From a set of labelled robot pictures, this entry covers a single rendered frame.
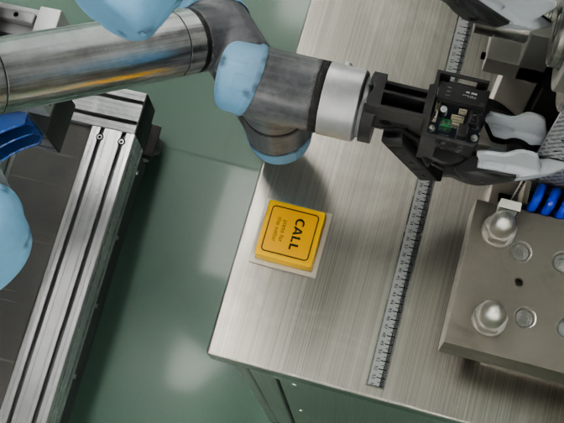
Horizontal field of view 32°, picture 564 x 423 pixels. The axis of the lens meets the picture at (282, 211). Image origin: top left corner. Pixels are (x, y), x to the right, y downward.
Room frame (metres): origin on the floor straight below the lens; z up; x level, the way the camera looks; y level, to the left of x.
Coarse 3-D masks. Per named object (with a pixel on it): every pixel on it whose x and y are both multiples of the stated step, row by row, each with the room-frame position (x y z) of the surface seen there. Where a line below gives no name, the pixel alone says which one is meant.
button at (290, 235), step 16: (272, 208) 0.35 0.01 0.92; (288, 208) 0.35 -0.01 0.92; (304, 208) 0.35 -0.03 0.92; (272, 224) 0.33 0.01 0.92; (288, 224) 0.33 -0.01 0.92; (304, 224) 0.33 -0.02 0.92; (320, 224) 0.32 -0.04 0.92; (272, 240) 0.31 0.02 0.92; (288, 240) 0.31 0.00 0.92; (304, 240) 0.31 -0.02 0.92; (320, 240) 0.31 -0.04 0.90; (256, 256) 0.30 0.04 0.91; (272, 256) 0.29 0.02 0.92; (288, 256) 0.29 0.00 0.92; (304, 256) 0.29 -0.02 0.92
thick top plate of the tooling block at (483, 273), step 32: (480, 224) 0.27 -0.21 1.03; (544, 224) 0.26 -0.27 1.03; (480, 256) 0.23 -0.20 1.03; (512, 256) 0.23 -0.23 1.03; (544, 256) 0.22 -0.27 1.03; (480, 288) 0.20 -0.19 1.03; (512, 288) 0.19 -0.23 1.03; (544, 288) 0.19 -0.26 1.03; (448, 320) 0.17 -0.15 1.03; (512, 320) 0.16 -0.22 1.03; (544, 320) 0.16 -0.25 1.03; (448, 352) 0.14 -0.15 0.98; (480, 352) 0.13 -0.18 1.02; (512, 352) 0.13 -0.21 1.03; (544, 352) 0.12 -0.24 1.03
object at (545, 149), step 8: (560, 112) 0.32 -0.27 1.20; (560, 120) 0.31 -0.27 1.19; (552, 128) 0.31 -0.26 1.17; (560, 128) 0.31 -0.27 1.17; (552, 136) 0.31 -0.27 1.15; (560, 136) 0.31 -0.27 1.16; (544, 144) 0.31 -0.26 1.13; (552, 144) 0.31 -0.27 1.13; (560, 144) 0.31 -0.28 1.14; (544, 152) 0.31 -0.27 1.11; (552, 152) 0.31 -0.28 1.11; (560, 152) 0.30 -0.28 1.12; (544, 176) 0.30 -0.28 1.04; (552, 176) 0.30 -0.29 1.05; (560, 176) 0.30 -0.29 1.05; (552, 184) 0.30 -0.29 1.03; (560, 184) 0.30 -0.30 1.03
